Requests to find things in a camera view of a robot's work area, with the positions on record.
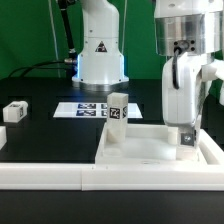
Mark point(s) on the white square tabletop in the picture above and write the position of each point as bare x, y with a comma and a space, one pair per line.
148, 144

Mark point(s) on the thin white pole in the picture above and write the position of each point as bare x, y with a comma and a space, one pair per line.
54, 34

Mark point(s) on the white U-shaped fence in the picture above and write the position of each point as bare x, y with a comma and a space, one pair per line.
169, 176

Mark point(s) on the white sheet with tags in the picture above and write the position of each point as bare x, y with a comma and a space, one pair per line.
90, 110

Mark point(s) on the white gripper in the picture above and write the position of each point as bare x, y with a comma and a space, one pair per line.
182, 106

